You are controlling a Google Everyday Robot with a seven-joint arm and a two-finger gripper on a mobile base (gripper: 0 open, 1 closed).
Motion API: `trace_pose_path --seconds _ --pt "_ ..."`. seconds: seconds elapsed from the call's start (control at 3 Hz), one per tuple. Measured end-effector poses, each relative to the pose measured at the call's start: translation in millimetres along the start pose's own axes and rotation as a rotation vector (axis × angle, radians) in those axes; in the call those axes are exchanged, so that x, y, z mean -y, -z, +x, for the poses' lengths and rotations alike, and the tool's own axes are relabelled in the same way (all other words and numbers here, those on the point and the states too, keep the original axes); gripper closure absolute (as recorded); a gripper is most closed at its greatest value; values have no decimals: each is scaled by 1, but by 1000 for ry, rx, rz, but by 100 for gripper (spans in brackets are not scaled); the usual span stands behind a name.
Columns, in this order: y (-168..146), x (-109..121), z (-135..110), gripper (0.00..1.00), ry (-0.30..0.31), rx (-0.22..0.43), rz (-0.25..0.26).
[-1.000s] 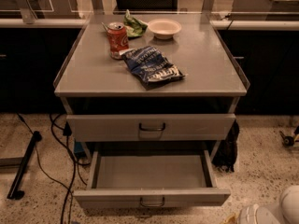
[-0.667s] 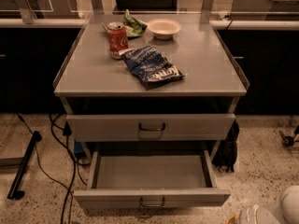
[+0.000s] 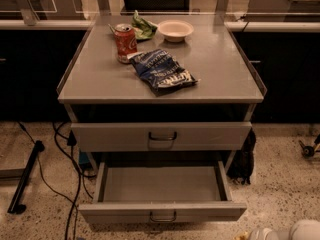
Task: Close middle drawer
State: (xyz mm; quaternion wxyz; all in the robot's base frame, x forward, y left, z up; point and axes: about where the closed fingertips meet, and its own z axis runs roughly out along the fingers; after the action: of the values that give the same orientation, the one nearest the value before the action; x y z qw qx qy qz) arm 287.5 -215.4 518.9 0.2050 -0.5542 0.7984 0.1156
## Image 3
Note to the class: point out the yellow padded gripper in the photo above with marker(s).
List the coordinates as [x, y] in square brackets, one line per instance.
[265, 234]

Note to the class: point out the grey drawer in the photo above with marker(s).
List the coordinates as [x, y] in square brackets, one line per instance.
[174, 136]
[162, 195]

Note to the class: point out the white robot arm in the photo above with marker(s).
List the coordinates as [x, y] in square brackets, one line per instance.
[300, 230]

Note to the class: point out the grey top drawer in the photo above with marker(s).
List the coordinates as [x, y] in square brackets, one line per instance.
[174, 136]

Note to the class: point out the grey metal drawer cabinet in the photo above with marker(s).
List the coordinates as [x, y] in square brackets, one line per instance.
[98, 88]

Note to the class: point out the black caster wheel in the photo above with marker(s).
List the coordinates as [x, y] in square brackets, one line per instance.
[310, 151]

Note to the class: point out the blue chip bag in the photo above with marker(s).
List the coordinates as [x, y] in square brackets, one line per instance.
[161, 71]

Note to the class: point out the black power adapter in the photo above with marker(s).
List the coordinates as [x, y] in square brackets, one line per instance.
[71, 140]

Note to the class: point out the white paper bowl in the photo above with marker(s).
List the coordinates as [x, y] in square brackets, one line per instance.
[175, 30]

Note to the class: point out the green chip bag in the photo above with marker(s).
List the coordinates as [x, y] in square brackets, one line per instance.
[144, 29]

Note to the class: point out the red soda can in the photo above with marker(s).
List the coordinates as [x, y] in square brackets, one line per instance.
[125, 41]

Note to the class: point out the black metal floor bar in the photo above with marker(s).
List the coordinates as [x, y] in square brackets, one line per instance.
[15, 206]

